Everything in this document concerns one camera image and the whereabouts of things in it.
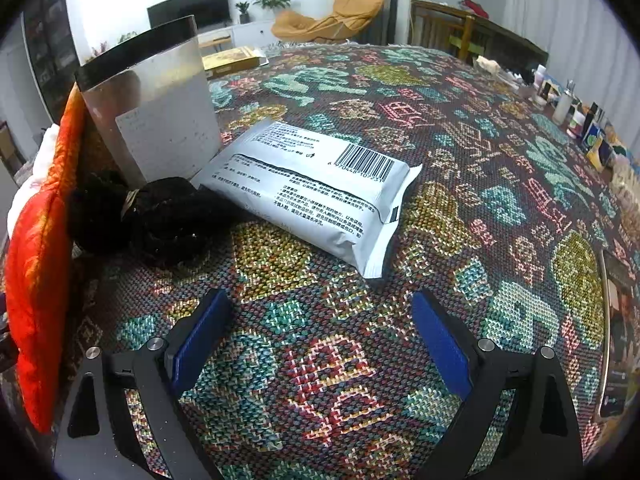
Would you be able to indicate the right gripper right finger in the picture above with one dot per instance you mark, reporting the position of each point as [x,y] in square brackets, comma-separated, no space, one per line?
[541,438]

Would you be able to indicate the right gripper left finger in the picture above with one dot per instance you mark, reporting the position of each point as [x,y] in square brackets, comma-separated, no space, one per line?
[97,438]

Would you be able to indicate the orange red plush cushion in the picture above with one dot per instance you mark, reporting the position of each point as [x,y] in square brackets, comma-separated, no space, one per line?
[38,272]

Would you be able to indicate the black fabric bundle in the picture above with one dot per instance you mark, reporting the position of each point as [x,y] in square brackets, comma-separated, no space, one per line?
[167,224]

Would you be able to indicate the framed photo tablet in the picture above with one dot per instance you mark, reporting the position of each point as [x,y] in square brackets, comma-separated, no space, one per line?
[620,376]

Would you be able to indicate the colourful woven patterned blanket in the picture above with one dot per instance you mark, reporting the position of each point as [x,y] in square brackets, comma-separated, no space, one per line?
[320,373]

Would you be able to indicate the white spray bottle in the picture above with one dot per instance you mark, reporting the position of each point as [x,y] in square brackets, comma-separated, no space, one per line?
[564,103]

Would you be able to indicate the clear jar black lid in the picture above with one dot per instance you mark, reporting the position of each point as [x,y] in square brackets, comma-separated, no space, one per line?
[149,99]

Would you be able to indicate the yellow flat cardboard box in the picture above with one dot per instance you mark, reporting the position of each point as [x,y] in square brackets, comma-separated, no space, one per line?
[234,60]

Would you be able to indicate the dark wooden chair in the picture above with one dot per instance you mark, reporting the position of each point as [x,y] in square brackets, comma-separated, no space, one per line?
[466,36]

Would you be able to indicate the white tv cabinet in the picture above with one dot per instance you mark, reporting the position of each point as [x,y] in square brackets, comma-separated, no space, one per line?
[218,38]

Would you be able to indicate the black flat television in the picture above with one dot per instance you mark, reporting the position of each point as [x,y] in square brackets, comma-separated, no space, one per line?
[206,12]

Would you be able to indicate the orange lounge chair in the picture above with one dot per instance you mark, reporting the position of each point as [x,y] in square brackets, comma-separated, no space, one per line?
[347,20]

